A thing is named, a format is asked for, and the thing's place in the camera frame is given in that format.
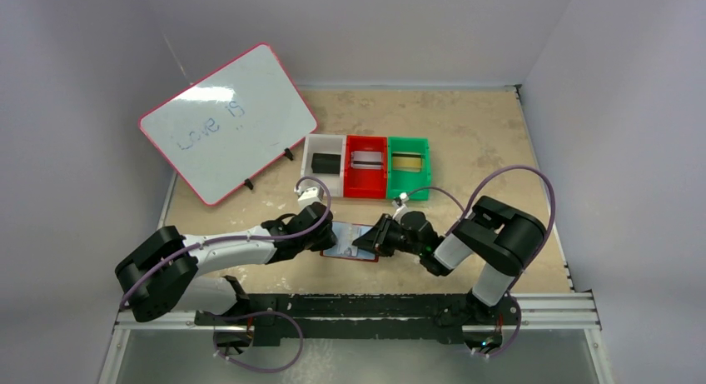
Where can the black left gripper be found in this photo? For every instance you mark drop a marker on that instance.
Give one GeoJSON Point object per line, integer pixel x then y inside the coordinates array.
{"type": "Point", "coordinates": [318, 233]}

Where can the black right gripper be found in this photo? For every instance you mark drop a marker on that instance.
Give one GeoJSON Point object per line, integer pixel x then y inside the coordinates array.
{"type": "Point", "coordinates": [383, 236]}

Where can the red leather card holder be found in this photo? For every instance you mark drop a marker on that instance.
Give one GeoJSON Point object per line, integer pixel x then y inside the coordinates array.
{"type": "Point", "coordinates": [350, 249]}

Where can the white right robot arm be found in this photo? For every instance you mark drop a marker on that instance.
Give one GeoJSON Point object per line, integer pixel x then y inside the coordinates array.
{"type": "Point", "coordinates": [504, 237]}

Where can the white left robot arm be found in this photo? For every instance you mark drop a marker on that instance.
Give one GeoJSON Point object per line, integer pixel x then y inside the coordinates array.
{"type": "Point", "coordinates": [156, 275]}

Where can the black card in bin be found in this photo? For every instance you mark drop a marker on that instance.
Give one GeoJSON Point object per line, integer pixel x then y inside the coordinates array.
{"type": "Point", "coordinates": [326, 163]}

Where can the gold card in bin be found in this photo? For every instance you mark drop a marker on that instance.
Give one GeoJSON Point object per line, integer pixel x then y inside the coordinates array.
{"type": "Point", "coordinates": [408, 162]}

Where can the white plastic bin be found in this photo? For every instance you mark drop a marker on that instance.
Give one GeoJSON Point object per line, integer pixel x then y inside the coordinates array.
{"type": "Point", "coordinates": [325, 143]}

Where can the red plastic bin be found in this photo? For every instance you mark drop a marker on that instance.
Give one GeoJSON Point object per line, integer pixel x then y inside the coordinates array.
{"type": "Point", "coordinates": [365, 183]}

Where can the green plastic bin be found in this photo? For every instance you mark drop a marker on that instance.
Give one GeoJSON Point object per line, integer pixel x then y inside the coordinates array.
{"type": "Point", "coordinates": [401, 181]}

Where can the pink framed whiteboard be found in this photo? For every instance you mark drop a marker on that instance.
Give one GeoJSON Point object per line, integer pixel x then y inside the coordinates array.
{"type": "Point", "coordinates": [229, 126]}

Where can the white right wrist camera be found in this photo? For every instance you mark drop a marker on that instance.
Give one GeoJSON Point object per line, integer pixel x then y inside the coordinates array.
{"type": "Point", "coordinates": [399, 203]}

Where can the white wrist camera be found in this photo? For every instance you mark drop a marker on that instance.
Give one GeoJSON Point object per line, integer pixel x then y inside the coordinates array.
{"type": "Point", "coordinates": [399, 203]}
{"type": "Point", "coordinates": [309, 195]}

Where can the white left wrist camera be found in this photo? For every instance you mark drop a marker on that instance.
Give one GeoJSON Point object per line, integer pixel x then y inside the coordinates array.
{"type": "Point", "coordinates": [309, 195]}

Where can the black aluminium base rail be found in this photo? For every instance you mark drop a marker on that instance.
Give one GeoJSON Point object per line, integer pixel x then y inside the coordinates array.
{"type": "Point", "coordinates": [443, 318]}

